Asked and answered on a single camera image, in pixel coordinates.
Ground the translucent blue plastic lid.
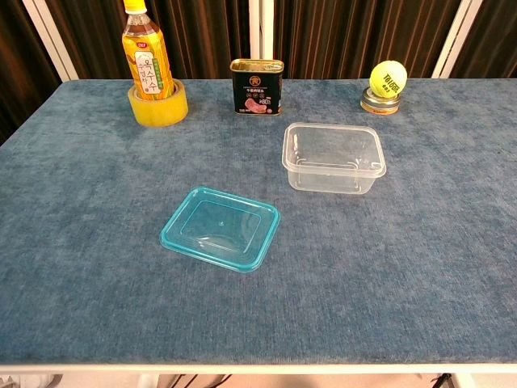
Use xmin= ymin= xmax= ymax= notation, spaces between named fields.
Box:
xmin=159 ymin=185 xmax=281 ymax=275

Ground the clear plastic food container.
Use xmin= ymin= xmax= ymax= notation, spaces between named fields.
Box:
xmin=280 ymin=121 xmax=388 ymax=195

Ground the black luncheon meat can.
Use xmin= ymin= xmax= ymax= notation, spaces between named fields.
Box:
xmin=229 ymin=58 xmax=285 ymax=117

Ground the yellow packing tape roll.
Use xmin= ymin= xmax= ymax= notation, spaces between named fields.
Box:
xmin=127 ymin=78 xmax=190 ymax=129

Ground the small round holder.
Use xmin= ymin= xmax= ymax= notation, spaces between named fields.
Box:
xmin=360 ymin=86 xmax=404 ymax=117

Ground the blue velvet table cloth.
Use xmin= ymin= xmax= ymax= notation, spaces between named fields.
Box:
xmin=0 ymin=78 xmax=517 ymax=365

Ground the dark brown curtain panel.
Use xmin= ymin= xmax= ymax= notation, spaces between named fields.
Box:
xmin=450 ymin=0 xmax=517 ymax=80
xmin=273 ymin=0 xmax=461 ymax=80
xmin=44 ymin=0 xmax=251 ymax=80
xmin=0 ymin=0 xmax=61 ymax=145

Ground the yellow tennis ball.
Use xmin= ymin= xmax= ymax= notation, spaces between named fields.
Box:
xmin=369 ymin=60 xmax=408 ymax=98

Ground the yellow corn tea bottle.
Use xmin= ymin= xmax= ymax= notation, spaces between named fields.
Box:
xmin=121 ymin=0 xmax=175 ymax=101

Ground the white frame post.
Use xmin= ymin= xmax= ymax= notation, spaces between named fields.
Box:
xmin=22 ymin=0 xmax=80 ymax=81
xmin=248 ymin=0 xmax=275 ymax=80
xmin=431 ymin=0 xmax=484 ymax=79

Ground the black cable bundle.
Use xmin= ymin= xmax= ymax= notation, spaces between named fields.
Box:
xmin=171 ymin=373 xmax=234 ymax=388

